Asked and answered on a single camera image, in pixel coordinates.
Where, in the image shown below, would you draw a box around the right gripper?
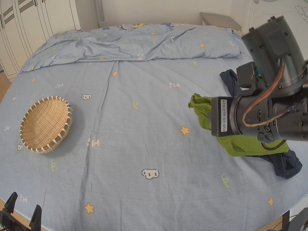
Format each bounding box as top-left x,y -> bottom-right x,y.
211,96 -> 277,144

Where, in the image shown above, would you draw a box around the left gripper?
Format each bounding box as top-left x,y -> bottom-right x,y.
0,192 -> 43,231

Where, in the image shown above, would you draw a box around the green shorts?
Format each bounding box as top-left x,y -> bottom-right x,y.
188,93 -> 289,157

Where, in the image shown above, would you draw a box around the dark blue garment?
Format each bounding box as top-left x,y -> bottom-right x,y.
219,69 -> 303,180

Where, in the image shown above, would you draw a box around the round woven basket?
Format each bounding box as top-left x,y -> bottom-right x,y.
20,96 -> 73,154

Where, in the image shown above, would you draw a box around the bed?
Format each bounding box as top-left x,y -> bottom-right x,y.
0,0 -> 308,231

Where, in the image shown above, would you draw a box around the grey bedside table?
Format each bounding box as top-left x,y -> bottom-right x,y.
200,12 -> 242,31

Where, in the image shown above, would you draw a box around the pale blue quilt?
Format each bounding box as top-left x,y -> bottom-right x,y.
19,23 -> 242,74

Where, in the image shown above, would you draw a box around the white wardrobe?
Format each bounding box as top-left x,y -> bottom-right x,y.
0,0 -> 81,82

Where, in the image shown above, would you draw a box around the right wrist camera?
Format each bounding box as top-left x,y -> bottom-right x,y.
236,62 -> 266,98

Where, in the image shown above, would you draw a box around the grey wall pipe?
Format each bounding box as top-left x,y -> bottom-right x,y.
93,0 -> 105,24

